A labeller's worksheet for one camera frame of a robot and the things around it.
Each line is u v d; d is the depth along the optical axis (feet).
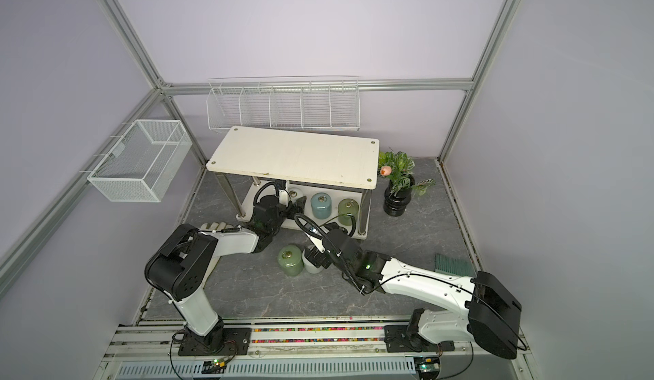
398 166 2.64
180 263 1.59
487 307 1.34
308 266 2.76
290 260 2.67
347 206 2.85
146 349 2.43
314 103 3.25
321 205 2.93
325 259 2.23
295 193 2.95
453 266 2.85
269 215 2.34
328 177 2.25
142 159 2.77
